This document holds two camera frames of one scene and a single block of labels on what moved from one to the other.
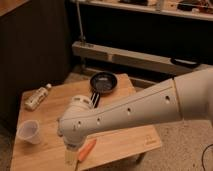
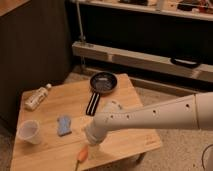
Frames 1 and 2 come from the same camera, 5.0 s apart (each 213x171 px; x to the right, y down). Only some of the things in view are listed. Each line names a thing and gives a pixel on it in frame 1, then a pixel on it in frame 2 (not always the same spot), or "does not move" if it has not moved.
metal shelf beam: (100, 53) does not move
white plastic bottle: (36, 97) does not move
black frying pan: (101, 83) does not move
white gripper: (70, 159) → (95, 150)
